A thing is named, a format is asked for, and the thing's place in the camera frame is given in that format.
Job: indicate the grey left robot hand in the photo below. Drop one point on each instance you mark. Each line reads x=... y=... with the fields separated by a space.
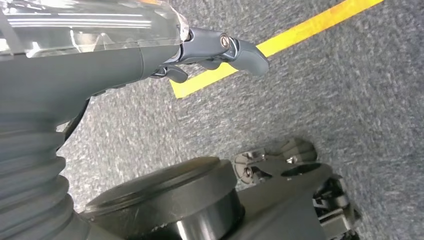
x=82 y=69

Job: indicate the dark round robot joint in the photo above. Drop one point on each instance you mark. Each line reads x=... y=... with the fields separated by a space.
x=159 y=185

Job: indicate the yellow floor tape square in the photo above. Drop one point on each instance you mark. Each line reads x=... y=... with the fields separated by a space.
x=298 y=28

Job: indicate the robot wheeled base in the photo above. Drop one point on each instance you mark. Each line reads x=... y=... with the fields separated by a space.
x=285 y=198

